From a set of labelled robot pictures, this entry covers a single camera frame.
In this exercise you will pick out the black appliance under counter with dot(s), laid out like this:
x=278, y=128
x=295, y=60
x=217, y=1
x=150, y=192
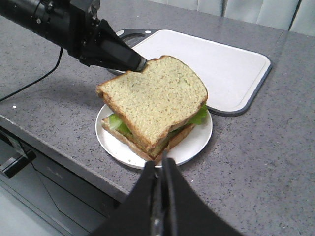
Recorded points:
x=63, y=199

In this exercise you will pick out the bread slice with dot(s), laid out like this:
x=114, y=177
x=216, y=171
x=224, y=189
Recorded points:
x=160, y=99
x=172, y=139

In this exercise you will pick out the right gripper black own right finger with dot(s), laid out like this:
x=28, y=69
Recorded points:
x=185, y=214

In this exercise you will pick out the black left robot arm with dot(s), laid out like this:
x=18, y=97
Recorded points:
x=52, y=55

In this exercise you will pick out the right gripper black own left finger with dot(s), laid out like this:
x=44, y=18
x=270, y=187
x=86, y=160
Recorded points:
x=141, y=213

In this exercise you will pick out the green lettuce leaf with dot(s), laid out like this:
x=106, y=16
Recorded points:
x=200, y=115

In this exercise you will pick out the grey curtain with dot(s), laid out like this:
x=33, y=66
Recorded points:
x=292, y=15

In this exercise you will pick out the white grey cutting board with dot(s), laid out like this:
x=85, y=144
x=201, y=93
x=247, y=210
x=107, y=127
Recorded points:
x=232, y=76

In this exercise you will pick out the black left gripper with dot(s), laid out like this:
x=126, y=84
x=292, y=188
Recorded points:
x=72, y=25

